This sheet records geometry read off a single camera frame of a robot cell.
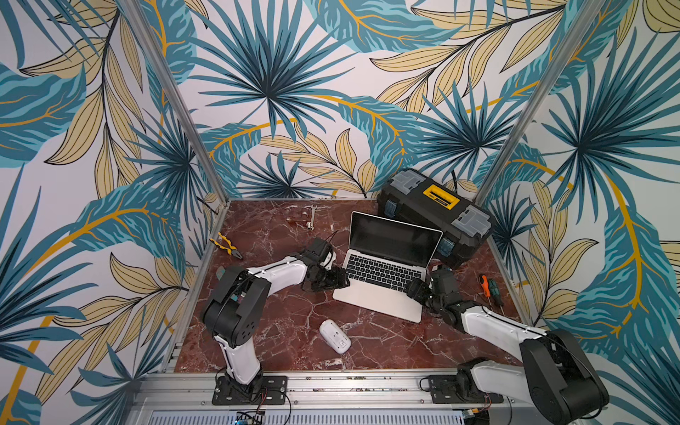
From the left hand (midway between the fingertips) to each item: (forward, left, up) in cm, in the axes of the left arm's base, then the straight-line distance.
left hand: (340, 287), depth 91 cm
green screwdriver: (0, -53, -1) cm, 53 cm away
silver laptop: (+14, -16, -2) cm, 22 cm away
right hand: (-2, -21, 0) cm, 21 cm away
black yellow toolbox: (+30, -27, +14) cm, 42 cm away
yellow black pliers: (+15, +42, -1) cm, 44 cm away
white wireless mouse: (-16, +1, -1) cm, 16 cm away
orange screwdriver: (+1, -51, -1) cm, 51 cm away
